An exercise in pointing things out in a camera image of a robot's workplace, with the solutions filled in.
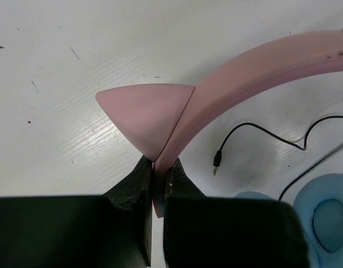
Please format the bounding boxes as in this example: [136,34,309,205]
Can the pink blue cat-ear headphones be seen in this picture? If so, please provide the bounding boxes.
[95,22,343,268]

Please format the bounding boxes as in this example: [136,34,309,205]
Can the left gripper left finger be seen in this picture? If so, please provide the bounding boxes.
[0,157,152,267]

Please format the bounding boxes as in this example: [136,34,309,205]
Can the black headphone audio cable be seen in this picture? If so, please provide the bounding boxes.
[212,116,343,202]

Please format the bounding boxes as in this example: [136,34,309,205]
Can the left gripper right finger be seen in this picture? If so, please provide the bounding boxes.
[163,160,310,267]

